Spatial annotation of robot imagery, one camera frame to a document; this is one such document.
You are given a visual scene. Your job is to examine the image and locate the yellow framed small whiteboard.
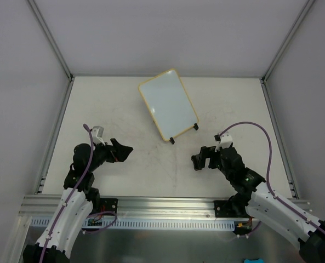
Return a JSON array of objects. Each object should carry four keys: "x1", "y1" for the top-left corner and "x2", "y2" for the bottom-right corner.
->
[{"x1": 138, "y1": 68, "x2": 199, "y2": 143}]

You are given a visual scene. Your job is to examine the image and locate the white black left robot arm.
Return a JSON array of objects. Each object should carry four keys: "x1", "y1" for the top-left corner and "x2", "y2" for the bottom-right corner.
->
[{"x1": 22, "y1": 138, "x2": 133, "y2": 262}]

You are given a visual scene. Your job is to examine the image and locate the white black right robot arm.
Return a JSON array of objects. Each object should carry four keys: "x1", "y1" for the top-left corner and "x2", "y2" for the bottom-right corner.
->
[{"x1": 216, "y1": 147, "x2": 325, "y2": 262}]

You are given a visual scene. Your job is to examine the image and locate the blue object at bottom edge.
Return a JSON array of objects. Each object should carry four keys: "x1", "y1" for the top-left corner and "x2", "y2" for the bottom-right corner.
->
[{"x1": 244, "y1": 258, "x2": 264, "y2": 263}]

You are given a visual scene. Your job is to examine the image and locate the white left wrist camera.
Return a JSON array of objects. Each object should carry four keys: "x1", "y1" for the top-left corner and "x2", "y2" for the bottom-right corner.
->
[{"x1": 91, "y1": 126, "x2": 106, "y2": 145}]

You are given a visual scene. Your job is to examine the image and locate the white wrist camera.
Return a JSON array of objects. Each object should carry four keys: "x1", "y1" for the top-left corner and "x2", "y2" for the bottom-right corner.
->
[
  {"x1": 214, "y1": 132, "x2": 233, "y2": 152},
  {"x1": 91, "y1": 126, "x2": 106, "y2": 145}
]

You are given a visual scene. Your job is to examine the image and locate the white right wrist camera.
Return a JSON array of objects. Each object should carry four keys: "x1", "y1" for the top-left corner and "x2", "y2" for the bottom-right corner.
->
[{"x1": 214, "y1": 132, "x2": 233, "y2": 152}]

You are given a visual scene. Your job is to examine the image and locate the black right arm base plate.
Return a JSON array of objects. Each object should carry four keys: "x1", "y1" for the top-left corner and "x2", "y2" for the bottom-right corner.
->
[{"x1": 213, "y1": 200, "x2": 250, "y2": 218}]

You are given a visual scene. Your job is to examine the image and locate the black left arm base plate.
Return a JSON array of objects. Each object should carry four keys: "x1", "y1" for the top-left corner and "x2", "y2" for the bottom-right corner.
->
[{"x1": 95, "y1": 197, "x2": 118, "y2": 216}]

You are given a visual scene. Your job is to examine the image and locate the aluminium mounting rail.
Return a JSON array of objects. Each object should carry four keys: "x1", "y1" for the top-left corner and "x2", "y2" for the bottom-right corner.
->
[{"x1": 18, "y1": 195, "x2": 215, "y2": 220}]

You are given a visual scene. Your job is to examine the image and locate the white slotted cable duct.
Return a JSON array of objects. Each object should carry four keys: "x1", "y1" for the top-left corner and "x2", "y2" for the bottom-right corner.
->
[{"x1": 30, "y1": 217, "x2": 236, "y2": 232}]

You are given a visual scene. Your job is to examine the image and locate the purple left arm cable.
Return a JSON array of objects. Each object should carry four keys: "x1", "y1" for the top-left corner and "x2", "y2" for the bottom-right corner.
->
[{"x1": 38, "y1": 123, "x2": 118, "y2": 263}]

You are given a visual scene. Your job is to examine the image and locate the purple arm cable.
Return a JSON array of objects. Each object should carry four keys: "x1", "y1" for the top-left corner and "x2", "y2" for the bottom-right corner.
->
[
  {"x1": 38, "y1": 123, "x2": 118, "y2": 263},
  {"x1": 214, "y1": 122, "x2": 325, "y2": 249}
]

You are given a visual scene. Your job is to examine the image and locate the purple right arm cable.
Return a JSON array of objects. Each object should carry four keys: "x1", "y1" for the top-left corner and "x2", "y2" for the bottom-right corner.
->
[{"x1": 214, "y1": 122, "x2": 325, "y2": 249}]

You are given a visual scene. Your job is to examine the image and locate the left aluminium frame post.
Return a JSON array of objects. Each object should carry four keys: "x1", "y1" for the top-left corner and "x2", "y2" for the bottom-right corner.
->
[{"x1": 26, "y1": 0, "x2": 75, "y2": 82}]

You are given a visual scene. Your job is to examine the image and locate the aluminium frame post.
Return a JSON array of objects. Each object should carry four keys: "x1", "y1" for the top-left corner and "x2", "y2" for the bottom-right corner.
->
[
  {"x1": 26, "y1": 0, "x2": 75, "y2": 82},
  {"x1": 261, "y1": 0, "x2": 316, "y2": 83}
]

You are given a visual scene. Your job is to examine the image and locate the right aluminium frame post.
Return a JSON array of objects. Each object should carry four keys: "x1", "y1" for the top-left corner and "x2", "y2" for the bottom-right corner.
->
[{"x1": 261, "y1": 0, "x2": 316, "y2": 83}]

